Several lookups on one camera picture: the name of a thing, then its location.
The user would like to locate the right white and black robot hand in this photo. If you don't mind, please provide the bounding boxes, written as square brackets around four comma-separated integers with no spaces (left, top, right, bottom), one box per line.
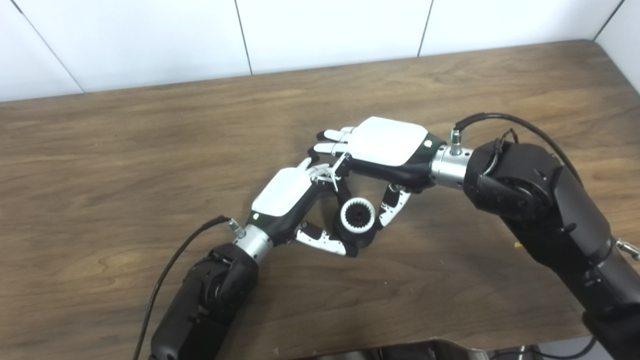
[313,116,447,230]

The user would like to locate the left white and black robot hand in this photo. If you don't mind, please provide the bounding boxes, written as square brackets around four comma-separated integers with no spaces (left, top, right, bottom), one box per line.
[245,156,360,258]

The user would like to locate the white ring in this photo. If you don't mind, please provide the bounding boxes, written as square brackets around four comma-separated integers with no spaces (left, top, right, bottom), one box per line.
[340,196,376,234]

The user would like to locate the round black part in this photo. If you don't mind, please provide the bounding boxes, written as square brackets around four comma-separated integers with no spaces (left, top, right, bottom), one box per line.
[332,220,377,249]

